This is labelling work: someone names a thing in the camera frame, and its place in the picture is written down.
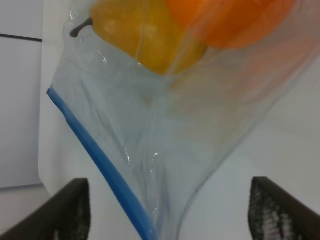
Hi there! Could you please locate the orange fruit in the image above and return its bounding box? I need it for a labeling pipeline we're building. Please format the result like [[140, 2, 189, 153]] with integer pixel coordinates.
[[166, 0, 296, 49]]

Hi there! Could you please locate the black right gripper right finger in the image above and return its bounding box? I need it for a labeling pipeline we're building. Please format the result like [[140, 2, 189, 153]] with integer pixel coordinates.
[[247, 176, 320, 240]]

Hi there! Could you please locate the yellow pear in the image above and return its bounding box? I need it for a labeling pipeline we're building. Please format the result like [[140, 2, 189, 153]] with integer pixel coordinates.
[[70, 0, 207, 75]]

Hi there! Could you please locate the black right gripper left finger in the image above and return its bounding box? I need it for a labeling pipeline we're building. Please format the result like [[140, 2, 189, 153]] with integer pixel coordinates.
[[0, 178, 91, 240]]

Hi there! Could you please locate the clear zip bag blue seal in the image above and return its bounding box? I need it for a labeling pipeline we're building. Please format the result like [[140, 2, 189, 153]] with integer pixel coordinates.
[[47, 0, 320, 240]]

